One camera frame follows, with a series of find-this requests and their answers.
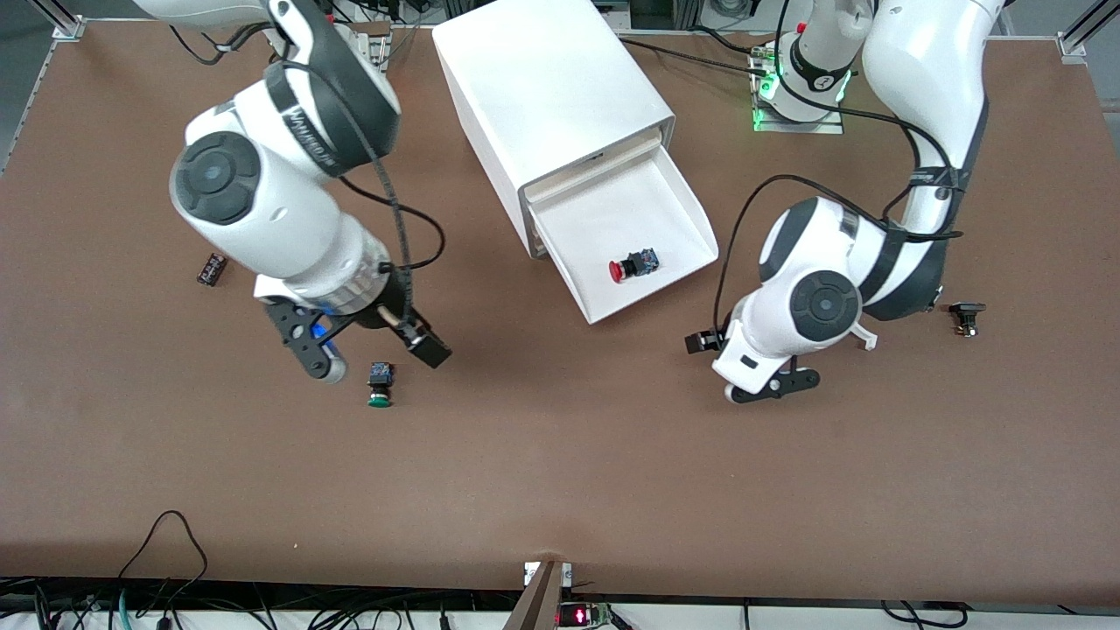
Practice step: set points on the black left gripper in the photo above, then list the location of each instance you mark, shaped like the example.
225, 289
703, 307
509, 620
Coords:
697, 343

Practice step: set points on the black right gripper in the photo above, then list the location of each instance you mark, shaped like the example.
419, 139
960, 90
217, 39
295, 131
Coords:
391, 308

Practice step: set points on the red push button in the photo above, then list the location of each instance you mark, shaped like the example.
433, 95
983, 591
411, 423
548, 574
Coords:
634, 265

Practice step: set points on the white drawer holding button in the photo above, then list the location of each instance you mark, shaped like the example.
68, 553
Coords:
612, 227

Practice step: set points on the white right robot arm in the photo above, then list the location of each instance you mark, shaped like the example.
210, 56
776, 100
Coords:
262, 201

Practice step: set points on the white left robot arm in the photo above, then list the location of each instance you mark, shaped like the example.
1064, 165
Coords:
919, 105

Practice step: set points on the green push button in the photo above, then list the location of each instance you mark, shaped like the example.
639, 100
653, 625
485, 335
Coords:
380, 385

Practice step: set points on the white drawer under cabinet lid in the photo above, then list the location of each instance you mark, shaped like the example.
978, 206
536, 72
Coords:
586, 168

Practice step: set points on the white drawer cabinet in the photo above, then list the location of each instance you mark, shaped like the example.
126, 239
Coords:
542, 79

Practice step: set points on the small black terminal block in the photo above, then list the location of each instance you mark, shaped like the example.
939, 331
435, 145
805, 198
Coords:
212, 269

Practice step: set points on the red lit electronics board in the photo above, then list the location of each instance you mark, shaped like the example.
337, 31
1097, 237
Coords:
582, 615

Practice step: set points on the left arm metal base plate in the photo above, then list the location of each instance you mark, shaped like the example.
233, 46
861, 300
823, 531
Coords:
761, 122

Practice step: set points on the small black switch part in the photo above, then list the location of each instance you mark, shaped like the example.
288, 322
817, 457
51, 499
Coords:
967, 313

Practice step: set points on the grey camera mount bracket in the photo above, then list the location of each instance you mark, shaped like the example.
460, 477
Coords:
538, 599

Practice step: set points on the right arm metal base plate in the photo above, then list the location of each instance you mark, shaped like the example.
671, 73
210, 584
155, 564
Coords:
378, 48

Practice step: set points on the aluminium frame profile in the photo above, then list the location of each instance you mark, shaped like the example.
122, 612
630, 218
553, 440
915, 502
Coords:
66, 19
1085, 31

